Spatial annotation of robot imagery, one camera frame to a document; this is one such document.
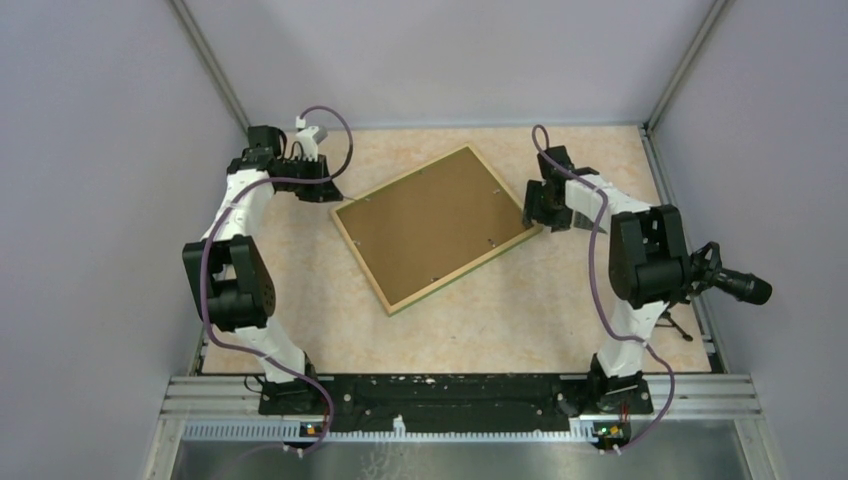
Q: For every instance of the grey building brick plate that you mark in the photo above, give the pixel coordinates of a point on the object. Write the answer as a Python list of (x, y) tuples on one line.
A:
[(581, 221)]

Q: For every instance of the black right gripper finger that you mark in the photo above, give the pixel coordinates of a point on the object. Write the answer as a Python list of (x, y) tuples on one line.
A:
[(560, 220), (531, 212)]

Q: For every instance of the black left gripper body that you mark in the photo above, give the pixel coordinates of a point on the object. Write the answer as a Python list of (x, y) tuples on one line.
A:
[(304, 169)]

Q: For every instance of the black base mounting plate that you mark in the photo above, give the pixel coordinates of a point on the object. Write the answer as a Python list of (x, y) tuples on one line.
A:
[(440, 403)]

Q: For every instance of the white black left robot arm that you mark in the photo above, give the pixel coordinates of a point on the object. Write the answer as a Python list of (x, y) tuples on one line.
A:
[(231, 286)]

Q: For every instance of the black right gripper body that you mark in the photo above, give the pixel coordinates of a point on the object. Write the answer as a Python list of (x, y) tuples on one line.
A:
[(549, 206)]

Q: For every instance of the black camera on tripod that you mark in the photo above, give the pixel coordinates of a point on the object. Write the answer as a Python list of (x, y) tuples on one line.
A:
[(707, 271)]

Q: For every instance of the brown frame backing board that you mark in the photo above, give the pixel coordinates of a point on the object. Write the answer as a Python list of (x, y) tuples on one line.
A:
[(430, 225)]

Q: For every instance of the green wooden picture frame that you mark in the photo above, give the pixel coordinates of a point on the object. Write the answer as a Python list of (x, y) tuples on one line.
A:
[(434, 228)]

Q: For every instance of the aluminium front rail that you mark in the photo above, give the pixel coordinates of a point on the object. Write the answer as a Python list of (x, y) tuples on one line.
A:
[(225, 407)]

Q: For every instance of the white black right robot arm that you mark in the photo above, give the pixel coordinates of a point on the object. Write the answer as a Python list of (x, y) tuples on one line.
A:
[(648, 267)]

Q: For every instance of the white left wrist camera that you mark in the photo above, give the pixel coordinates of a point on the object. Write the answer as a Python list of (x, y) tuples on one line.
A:
[(308, 138)]

